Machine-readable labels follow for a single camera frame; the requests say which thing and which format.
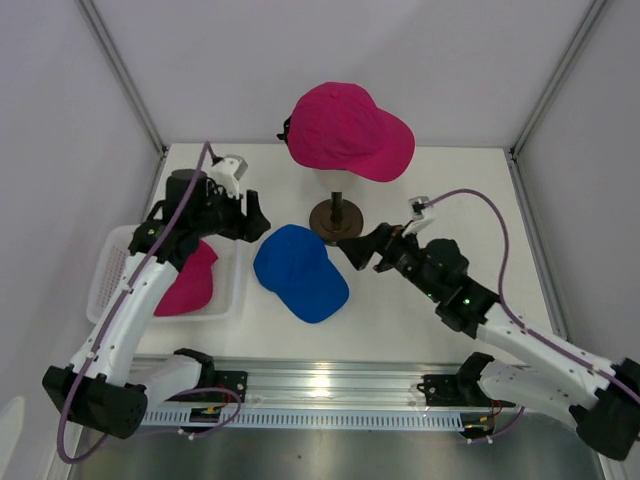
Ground pink cap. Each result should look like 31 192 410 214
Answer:
154 240 218 317
276 82 416 183

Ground right aluminium corner profile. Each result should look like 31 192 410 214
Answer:
509 0 612 161

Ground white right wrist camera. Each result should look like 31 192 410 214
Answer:
401 195 435 237

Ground aluminium corner profile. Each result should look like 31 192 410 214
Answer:
509 0 612 161
75 0 167 155

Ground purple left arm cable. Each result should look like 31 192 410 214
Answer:
55 139 244 465

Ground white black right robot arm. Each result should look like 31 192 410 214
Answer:
338 223 639 461

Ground aluminium mounting rail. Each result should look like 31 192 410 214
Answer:
129 352 551 414

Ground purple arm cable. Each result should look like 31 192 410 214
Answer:
417 187 640 406
55 139 244 465

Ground cream mannequin head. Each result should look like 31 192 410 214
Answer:
314 169 361 193

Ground white plastic basket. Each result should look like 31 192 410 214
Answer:
86 225 249 324

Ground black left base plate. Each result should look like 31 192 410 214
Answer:
195 370 248 403

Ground left aluminium corner profile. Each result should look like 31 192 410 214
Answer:
75 0 167 155

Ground white slotted cable duct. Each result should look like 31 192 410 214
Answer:
142 407 464 432

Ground dark brown round stand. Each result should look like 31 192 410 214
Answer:
309 192 364 246

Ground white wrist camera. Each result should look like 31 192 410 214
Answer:
401 195 435 237
209 155 248 198

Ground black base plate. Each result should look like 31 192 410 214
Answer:
416 374 479 407
195 370 248 403

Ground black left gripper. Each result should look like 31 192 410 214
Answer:
191 180 269 242

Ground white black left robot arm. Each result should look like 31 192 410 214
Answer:
42 169 271 439

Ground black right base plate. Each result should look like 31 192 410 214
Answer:
416 374 479 407

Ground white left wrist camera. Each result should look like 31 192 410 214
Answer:
209 155 248 198

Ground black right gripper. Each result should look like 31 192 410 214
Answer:
337 220 441 300

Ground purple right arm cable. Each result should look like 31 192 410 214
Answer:
417 187 640 406

